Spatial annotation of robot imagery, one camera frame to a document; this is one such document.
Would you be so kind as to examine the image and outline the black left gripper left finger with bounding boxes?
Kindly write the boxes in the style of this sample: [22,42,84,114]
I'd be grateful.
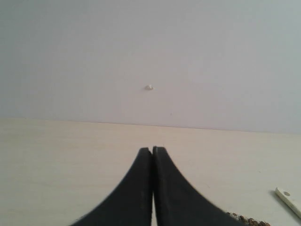
[73,147,153,226]

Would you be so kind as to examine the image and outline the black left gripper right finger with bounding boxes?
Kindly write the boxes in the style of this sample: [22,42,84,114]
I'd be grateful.
[152,146,242,226]

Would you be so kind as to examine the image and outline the white paint brush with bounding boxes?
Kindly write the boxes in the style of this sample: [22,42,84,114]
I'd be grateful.
[275,187,301,218]

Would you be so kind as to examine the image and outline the brown beans and white crumbs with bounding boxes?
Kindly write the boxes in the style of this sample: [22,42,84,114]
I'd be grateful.
[226,212,271,226]

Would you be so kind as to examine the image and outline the small white wall plug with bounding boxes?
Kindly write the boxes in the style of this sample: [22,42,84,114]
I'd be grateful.
[144,85,154,91]

